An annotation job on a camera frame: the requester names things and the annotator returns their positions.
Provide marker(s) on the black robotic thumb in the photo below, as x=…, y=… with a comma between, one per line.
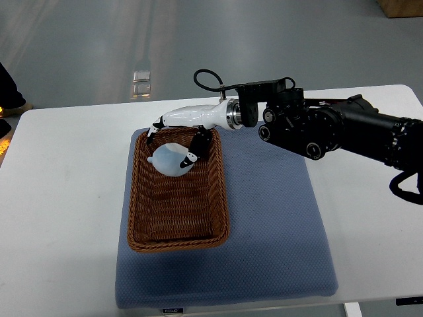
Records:
x=198, y=146

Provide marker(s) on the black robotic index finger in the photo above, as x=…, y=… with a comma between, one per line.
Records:
x=154, y=128

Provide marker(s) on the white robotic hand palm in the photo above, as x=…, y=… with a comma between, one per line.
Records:
x=225, y=115

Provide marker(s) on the blue and white plush toy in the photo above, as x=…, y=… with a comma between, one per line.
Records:
x=167, y=158

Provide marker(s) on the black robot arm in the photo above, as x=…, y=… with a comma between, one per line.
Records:
x=309, y=127

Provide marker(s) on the brown wicker basket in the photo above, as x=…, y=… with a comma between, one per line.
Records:
x=176, y=213

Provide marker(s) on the lower metal floor plate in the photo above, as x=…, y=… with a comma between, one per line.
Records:
x=141, y=90

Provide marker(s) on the metal floor plate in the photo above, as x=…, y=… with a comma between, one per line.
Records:
x=141, y=76
x=141, y=90

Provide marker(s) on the upper metal floor plate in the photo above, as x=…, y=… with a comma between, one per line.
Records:
x=141, y=76

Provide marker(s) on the blue-grey cushion mat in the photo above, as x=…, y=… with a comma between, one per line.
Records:
x=277, y=246

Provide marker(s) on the person in dark clothes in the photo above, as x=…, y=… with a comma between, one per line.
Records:
x=12, y=101

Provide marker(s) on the wooden box corner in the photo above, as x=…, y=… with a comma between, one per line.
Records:
x=401, y=8

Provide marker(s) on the white table leg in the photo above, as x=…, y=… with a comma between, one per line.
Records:
x=352, y=309

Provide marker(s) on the black table controller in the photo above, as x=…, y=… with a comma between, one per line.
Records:
x=409, y=301

